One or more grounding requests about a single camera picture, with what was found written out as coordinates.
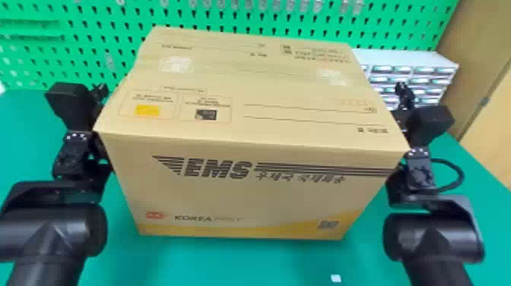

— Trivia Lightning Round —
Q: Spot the black cable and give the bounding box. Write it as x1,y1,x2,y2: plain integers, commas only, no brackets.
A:
430,157,466,194

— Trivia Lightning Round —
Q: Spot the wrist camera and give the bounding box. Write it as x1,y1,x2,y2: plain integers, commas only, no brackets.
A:
404,104,456,149
44,81,102,133

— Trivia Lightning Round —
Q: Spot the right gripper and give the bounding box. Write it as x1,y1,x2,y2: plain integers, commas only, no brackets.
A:
390,81,417,135

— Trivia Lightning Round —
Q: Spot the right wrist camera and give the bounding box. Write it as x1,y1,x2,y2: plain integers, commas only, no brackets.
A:
404,104,456,149

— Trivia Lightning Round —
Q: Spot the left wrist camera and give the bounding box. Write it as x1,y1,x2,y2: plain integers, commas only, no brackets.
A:
44,81,102,133

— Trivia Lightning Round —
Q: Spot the cardboard box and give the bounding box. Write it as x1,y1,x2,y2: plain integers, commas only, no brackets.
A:
93,25,411,241

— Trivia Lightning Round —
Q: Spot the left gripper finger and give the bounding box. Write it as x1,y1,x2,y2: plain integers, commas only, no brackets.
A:
92,82,110,106

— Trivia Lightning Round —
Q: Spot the white drawer cabinet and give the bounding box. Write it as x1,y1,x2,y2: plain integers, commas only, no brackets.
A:
351,48,460,112

